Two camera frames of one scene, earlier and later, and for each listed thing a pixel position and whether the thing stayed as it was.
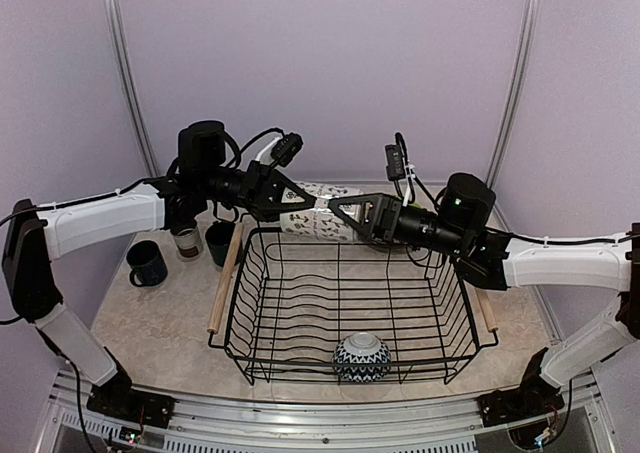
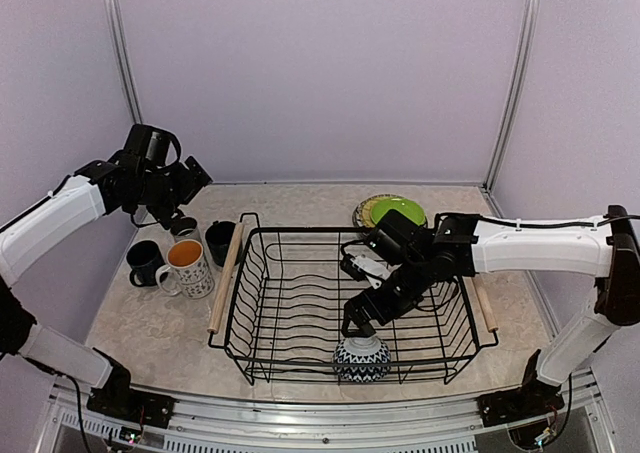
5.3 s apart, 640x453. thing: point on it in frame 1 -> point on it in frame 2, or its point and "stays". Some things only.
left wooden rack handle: (225, 279) stays
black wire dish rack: (292, 297) stays
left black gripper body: (244, 194) -> (163, 194)
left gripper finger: (278, 182) -> (199, 178)
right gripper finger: (369, 212) -> (356, 327)
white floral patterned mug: (321, 221) -> (187, 271)
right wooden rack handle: (487, 310) stays
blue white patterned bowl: (362, 347) stays
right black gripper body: (390, 226) -> (414, 281)
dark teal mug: (219, 237) stays
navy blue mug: (147, 263) stays
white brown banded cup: (189, 242) stays
